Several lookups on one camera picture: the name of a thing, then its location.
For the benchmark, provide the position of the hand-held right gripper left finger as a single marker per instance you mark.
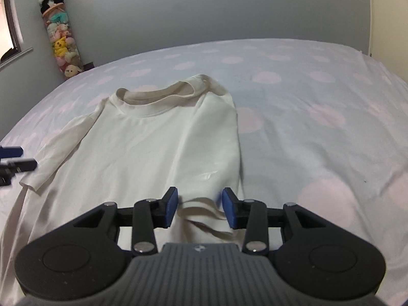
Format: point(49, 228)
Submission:
point(170, 207)

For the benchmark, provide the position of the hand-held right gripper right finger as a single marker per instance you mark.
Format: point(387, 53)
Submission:
point(230, 207)

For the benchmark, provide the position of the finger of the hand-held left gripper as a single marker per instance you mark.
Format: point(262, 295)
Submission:
point(19, 164)
point(11, 151)

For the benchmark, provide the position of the white T-shirt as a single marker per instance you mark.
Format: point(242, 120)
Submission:
point(143, 146)

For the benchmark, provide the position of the clear tube of plush toys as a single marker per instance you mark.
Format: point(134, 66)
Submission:
point(63, 47)

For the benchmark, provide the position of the polka dot bed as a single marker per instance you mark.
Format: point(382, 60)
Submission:
point(318, 102)

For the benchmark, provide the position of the dark wall socket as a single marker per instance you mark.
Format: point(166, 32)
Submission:
point(89, 65)

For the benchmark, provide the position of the window with dark frame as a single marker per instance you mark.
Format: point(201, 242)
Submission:
point(14, 25)

